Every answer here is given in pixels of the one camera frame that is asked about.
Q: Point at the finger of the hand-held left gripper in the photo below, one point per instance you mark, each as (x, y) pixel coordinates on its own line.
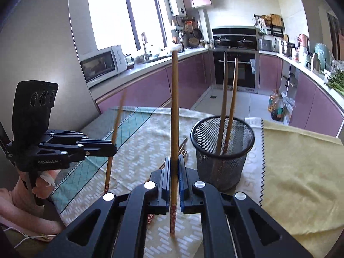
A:
(67, 135)
(99, 148)

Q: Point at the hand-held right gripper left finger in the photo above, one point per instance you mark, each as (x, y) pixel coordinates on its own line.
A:
(167, 178)

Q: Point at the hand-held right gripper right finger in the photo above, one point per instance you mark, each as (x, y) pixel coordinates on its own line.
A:
(182, 182)

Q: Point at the patterned-end wooden chopstick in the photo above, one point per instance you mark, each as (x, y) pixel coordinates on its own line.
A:
(184, 143)
(174, 113)
(233, 99)
(183, 151)
(116, 129)

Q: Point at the black mesh holder cup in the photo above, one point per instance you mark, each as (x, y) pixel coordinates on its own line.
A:
(233, 166)

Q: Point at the dark brown wooden chopstick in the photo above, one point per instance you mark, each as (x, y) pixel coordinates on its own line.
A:
(223, 99)

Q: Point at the person's left hand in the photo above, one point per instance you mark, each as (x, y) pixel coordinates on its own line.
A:
(43, 188)

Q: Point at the beige teal patterned tablecloth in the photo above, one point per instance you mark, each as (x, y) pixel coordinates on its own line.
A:
(139, 145)

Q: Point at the white microwave oven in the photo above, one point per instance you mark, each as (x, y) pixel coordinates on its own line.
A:
(98, 65)

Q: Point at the pink base cabinets with sink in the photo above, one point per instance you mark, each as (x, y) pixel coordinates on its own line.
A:
(150, 86)

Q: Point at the yellow cloth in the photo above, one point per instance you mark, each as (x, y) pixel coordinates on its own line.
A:
(295, 180)

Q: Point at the chrome kitchen faucet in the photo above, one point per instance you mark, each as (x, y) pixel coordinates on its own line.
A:
(145, 43)

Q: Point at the dark liquid plastic bottle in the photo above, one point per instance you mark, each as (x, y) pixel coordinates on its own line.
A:
(278, 110)

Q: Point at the yellow cooking oil bottle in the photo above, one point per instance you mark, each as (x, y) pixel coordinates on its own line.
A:
(272, 102)

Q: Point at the kitchen window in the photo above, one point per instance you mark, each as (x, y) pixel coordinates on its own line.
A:
(113, 16)

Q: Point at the black built-in oven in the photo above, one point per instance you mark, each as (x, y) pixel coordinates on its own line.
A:
(244, 70)

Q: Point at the white plastic bag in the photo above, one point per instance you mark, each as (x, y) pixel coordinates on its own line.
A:
(289, 102)

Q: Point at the woven basket bowl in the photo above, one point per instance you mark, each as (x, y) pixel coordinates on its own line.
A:
(193, 41)

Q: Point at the lidded cooking pot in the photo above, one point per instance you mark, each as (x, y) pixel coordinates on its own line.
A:
(246, 43)
(222, 42)

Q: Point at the hanging black frying pan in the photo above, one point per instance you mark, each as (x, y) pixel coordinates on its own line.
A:
(197, 33)

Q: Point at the pink base cabinets beside oven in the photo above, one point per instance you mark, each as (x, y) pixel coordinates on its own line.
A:
(309, 102)

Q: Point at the black range hood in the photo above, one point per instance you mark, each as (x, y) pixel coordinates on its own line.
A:
(233, 32)

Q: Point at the white water heater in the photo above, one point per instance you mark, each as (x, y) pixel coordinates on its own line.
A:
(177, 4)

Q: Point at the stainless steel stockpot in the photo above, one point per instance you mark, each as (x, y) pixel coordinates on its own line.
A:
(287, 47)

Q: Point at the steel thermos flask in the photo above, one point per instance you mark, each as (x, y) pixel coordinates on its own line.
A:
(314, 61)

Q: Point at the green leafy vegetables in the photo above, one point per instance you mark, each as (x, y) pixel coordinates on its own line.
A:
(337, 83)

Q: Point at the pink electric kettle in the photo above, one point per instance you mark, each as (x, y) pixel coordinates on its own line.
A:
(303, 40)

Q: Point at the teal round appliance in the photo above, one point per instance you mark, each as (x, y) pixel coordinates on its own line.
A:
(322, 55)

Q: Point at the doorway with wooden door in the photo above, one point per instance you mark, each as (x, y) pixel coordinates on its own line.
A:
(334, 35)

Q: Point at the wall rack with cutting board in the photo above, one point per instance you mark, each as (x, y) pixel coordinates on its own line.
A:
(274, 24)

